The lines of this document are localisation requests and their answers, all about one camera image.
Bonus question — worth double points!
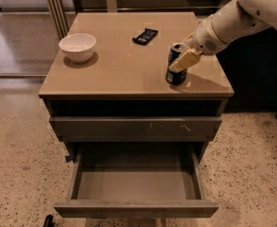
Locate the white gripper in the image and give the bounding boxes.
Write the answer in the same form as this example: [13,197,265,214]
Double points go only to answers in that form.
[168,14,229,73]

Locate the blue pepsi can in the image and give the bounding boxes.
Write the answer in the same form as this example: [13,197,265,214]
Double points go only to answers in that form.
[165,43,187,85]

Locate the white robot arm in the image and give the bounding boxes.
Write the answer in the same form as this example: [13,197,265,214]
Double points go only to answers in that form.
[168,0,277,73]

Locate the grey drawer cabinet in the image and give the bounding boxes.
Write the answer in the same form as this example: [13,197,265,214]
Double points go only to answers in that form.
[38,11,235,227]

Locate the open middle drawer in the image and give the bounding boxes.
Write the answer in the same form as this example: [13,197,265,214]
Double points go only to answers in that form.
[54,143,218,218]

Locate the closed top drawer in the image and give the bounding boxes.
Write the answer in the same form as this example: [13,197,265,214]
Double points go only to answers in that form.
[50,116,222,142]

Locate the dark snack bar packet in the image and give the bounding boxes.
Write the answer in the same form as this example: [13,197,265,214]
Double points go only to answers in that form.
[132,28,158,45]

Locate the white ceramic bowl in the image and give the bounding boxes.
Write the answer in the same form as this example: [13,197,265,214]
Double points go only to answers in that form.
[59,33,96,63]

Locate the black object floor bottom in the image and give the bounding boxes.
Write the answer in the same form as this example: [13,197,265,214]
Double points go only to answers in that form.
[43,215,54,227]

